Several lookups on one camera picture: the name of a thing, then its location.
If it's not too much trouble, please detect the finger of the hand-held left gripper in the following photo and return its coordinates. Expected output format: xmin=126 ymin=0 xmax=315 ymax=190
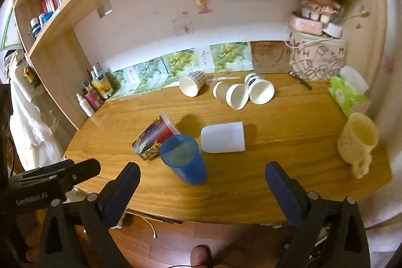
xmin=58 ymin=158 xmax=102 ymax=191

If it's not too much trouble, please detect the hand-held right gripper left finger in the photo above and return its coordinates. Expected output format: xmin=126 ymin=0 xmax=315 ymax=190
xmin=38 ymin=162 xmax=141 ymax=268

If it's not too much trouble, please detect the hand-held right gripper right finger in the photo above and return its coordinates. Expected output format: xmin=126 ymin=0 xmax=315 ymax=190
xmin=264 ymin=161 xmax=371 ymax=268

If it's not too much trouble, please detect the white plastic cup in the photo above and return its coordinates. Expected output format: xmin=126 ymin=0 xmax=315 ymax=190
xmin=200 ymin=121 xmax=246 ymax=154

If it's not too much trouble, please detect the red printed cup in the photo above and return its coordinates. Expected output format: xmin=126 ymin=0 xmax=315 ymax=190
xmin=132 ymin=113 xmax=182 ymax=161

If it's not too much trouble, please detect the blue plastic cup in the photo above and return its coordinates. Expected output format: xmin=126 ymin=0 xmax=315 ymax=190
xmin=160 ymin=134 xmax=208 ymax=186

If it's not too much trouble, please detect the brown paper cup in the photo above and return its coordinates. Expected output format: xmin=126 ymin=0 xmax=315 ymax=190
xmin=213 ymin=81 xmax=234 ymax=99
xmin=225 ymin=84 xmax=249 ymax=111

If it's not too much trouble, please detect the white cup with black band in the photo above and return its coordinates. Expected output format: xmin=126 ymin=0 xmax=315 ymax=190
xmin=244 ymin=73 xmax=275 ymax=105

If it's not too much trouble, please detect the checkered paper cup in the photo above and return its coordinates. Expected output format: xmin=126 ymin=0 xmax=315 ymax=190
xmin=179 ymin=70 xmax=207 ymax=98

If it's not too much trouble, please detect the white spray bottle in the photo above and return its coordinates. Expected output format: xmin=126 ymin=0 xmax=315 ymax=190
xmin=76 ymin=93 xmax=95 ymax=117

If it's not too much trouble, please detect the white towel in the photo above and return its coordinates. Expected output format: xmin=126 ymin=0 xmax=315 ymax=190
xmin=8 ymin=48 xmax=63 ymax=174

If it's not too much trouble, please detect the yellow orange bottle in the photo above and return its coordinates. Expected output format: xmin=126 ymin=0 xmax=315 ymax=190
xmin=94 ymin=74 xmax=114 ymax=99

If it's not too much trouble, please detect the cream ceramic mug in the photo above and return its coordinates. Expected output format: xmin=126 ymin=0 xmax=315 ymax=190
xmin=337 ymin=112 xmax=380 ymax=179

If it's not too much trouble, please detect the grape print paper sheet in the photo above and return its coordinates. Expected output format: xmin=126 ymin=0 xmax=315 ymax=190
xmin=209 ymin=42 xmax=254 ymax=73
xmin=132 ymin=58 xmax=168 ymax=93
xmin=160 ymin=48 xmax=202 ymax=88
xmin=108 ymin=66 xmax=142 ymax=100

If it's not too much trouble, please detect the brown slipper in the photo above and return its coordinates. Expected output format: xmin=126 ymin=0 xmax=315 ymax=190
xmin=190 ymin=245 xmax=212 ymax=268

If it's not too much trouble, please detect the dark pen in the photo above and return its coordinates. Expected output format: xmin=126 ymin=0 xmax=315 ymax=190
xmin=289 ymin=72 xmax=313 ymax=90

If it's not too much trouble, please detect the green tissue box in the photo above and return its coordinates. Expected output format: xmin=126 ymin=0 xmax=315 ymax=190
xmin=328 ymin=66 xmax=371 ymax=118

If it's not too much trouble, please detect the brown printed cardboard sheet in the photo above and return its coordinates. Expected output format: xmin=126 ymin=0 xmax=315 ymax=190
xmin=250 ymin=40 xmax=293 ymax=74

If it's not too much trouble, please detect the printed beige storage box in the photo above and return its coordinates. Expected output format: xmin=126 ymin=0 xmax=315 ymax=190
xmin=289 ymin=30 xmax=346 ymax=81

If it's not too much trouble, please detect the pink dotted box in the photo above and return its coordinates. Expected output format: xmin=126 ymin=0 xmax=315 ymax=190
xmin=289 ymin=12 xmax=324 ymax=35

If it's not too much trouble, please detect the white charging cable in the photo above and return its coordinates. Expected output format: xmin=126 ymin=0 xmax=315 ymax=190
xmin=126 ymin=212 xmax=183 ymax=239

